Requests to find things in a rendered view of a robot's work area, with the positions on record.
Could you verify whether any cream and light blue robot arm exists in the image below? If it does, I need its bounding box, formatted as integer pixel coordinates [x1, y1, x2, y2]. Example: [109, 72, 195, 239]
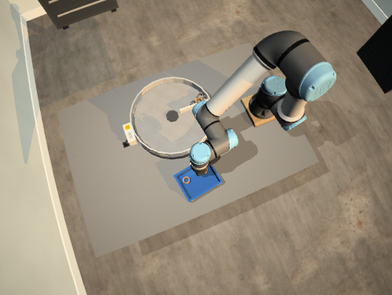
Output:
[189, 31, 336, 168]

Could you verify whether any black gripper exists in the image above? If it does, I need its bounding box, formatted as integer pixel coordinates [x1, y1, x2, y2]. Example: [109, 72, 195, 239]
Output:
[189, 156, 221, 176]

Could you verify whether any blue plastic crate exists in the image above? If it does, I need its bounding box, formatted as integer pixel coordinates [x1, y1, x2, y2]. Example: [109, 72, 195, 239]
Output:
[173, 165, 223, 202]

